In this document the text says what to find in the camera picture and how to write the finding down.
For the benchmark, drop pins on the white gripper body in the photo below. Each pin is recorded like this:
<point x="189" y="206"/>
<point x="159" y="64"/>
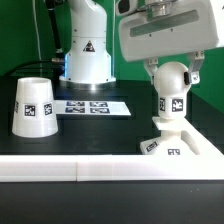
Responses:
<point x="192" y="25"/>

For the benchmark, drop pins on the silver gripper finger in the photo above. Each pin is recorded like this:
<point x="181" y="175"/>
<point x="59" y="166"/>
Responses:
<point x="151" y="66"/>
<point x="192" y="76"/>

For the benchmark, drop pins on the white lamp bulb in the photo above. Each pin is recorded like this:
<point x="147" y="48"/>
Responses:
<point x="172" y="90"/>

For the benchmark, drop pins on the white lamp base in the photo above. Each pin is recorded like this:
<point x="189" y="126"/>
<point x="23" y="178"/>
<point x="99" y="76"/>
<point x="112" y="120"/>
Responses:
<point x="170" y="142"/>

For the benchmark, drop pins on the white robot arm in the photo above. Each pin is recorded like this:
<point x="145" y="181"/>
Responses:
<point x="88" y="63"/>

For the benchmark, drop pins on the white lamp shade cone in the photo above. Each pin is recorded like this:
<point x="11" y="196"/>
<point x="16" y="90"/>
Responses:
<point x="34" y="110"/>

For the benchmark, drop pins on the white tag sheet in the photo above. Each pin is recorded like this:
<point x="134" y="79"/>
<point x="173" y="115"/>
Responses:
<point x="101" y="108"/>

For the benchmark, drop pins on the white L-shaped wall fence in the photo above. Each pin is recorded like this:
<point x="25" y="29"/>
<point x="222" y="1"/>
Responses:
<point x="206" y="164"/>

